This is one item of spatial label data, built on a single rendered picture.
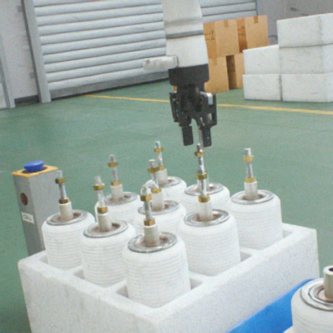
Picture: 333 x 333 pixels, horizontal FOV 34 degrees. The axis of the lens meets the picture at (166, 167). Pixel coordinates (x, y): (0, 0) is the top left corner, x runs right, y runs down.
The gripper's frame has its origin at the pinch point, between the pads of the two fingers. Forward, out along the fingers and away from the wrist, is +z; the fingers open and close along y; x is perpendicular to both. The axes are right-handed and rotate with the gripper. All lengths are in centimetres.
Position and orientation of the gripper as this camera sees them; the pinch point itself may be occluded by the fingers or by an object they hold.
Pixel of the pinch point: (196, 140)
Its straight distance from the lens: 104.8
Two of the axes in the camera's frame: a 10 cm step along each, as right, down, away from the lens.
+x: -8.9, 2.1, -4.1
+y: -4.5, -1.5, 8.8
